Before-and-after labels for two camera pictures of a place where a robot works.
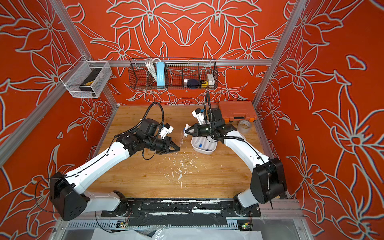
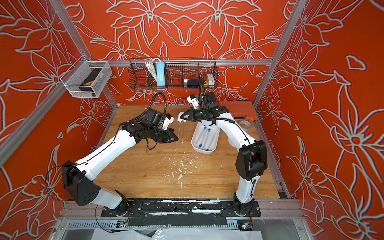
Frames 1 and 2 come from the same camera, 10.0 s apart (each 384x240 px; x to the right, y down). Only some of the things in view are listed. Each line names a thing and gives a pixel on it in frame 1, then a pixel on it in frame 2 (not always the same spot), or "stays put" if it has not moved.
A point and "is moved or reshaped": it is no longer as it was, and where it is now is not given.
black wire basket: x=180 y=73 stays put
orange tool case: x=238 y=111 stays put
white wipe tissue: x=186 y=127 → x=179 y=119
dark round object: x=192 y=83 stays put
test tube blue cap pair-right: x=182 y=137 is moved or reshaped
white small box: x=211 y=79 stays put
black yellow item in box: x=89 y=81 stays put
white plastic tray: x=201 y=144 stays put
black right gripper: x=197 y=130 → x=193 y=116
